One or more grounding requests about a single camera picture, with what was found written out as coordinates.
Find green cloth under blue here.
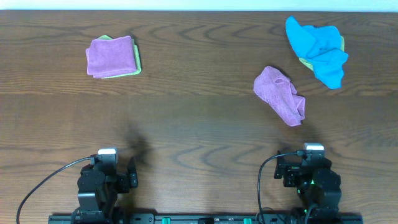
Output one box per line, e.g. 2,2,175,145
299,36,345,71

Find black cable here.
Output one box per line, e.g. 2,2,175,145
16,156,96,224
256,151,307,224

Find crumpled blue cloth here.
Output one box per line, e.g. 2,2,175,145
285,16,349,90

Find folded green cloth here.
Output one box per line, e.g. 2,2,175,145
93,35,142,79

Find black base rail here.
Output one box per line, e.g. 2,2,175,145
48,213,364,224

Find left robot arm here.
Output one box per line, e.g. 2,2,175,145
70,154,138,224

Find folded purple cloth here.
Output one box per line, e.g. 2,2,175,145
85,35,142,79

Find left black cable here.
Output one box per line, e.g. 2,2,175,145
16,156,96,224

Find right black cable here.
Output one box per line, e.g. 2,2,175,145
256,151,307,224

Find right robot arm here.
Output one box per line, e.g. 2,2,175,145
274,149,341,223

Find purple microfiber cloth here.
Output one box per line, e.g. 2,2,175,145
253,66,306,127

